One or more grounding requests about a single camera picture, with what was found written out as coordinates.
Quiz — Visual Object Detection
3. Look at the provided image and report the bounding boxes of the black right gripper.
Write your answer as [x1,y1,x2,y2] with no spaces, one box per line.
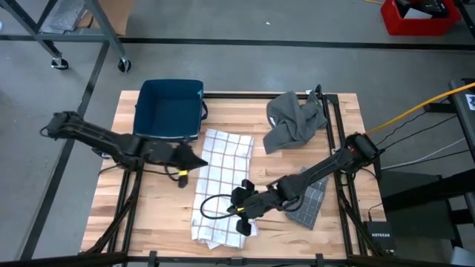
[229,179,281,237]

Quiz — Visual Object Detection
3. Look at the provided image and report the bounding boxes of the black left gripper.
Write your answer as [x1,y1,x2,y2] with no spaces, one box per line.
[146,141,209,189]

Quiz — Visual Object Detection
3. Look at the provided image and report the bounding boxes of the white red-checked towel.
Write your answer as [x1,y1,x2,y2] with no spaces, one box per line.
[191,128,260,249]

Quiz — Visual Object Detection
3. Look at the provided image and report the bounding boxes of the dark grey white-grid towel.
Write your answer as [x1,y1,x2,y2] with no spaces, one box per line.
[285,166,330,230]

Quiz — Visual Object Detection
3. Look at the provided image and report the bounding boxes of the plain grey towel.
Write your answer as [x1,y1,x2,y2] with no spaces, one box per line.
[262,90,330,155]

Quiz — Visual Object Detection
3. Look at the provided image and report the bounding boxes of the navy blue fabric bin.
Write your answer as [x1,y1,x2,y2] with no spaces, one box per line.
[132,78,209,142]

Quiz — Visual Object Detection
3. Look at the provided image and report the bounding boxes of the grey metal cart with casters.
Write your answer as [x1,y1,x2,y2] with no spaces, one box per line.
[0,0,131,73]

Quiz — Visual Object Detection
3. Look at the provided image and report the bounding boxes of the black equipment stand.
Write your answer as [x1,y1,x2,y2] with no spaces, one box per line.
[378,77,475,260]

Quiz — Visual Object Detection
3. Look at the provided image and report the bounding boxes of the brown cardboard box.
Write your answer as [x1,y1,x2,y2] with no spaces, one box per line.
[77,0,134,36]

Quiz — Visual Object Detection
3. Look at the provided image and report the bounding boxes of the silver padded bag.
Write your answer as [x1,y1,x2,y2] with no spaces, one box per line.
[47,0,89,33]

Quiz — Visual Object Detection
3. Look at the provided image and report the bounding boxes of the red plastic crate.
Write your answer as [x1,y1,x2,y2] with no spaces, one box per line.
[380,0,463,37]

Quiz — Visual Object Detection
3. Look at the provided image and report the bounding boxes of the black electronic device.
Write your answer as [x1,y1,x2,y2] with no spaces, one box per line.
[395,0,448,19]

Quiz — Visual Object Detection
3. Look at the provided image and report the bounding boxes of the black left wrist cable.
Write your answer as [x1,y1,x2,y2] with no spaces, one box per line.
[142,165,186,182]

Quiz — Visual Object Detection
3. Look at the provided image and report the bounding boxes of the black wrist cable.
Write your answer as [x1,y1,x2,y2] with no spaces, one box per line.
[142,165,186,182]
[200,193,242,220]

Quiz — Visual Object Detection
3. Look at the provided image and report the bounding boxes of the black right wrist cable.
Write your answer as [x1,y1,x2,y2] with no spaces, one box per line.
[200,193,242,220]

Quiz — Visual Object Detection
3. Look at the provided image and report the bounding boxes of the black aluminium table frame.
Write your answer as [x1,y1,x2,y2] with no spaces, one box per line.
[79,84,394,267]

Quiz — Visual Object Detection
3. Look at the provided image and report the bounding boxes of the black Netgear network switch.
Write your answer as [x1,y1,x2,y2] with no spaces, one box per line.
[363,221,396,255]

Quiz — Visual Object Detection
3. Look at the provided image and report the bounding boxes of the black floor cable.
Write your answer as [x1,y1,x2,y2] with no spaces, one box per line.
[370,111,460,151]

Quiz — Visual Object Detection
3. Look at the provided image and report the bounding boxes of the grey floor cable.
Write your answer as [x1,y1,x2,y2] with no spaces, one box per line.
[380,137,467,171]

